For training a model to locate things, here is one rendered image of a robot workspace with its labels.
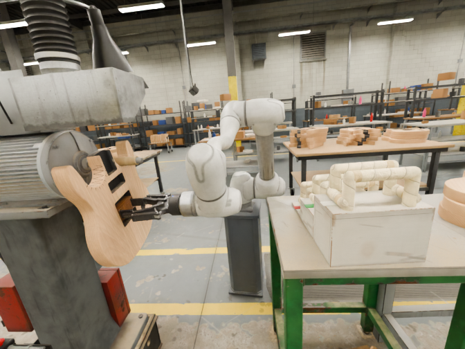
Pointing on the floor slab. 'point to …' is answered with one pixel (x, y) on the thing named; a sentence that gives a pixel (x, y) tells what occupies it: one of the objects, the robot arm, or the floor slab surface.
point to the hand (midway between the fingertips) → (128, 208)
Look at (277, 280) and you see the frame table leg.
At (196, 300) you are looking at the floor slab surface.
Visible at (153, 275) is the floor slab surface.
